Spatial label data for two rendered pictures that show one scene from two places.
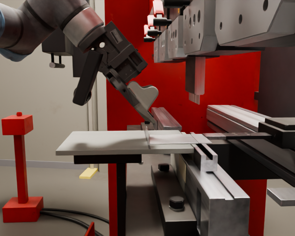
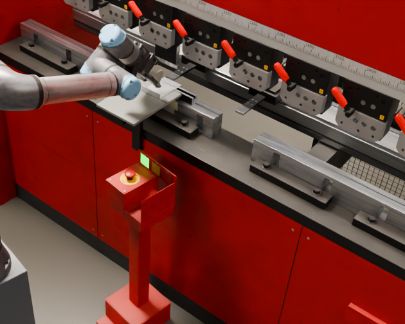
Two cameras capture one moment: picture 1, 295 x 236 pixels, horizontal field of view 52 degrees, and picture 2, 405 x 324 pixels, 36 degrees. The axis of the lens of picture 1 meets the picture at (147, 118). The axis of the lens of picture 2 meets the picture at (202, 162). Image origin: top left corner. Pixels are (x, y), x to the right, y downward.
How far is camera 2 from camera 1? 1.91 m
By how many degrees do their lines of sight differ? 56
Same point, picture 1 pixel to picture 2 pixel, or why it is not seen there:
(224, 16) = (237, 73)
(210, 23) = (218, 62)
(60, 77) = not seen: outside the picture
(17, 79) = not seen: outside the picture
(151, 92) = (160, 73)
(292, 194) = (243, 109)
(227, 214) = (217, 121)
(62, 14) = (127, 53)
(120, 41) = (145, 53)
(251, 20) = (254, 85)
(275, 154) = not seen: hidden behind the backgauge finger
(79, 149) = (140, 117)
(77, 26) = (134, 56)
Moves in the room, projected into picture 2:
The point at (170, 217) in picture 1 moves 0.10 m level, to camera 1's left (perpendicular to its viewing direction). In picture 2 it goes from (188, 130) to (170, 141)
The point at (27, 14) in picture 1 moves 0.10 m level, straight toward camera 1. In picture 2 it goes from (112, 60) to (141, 67)
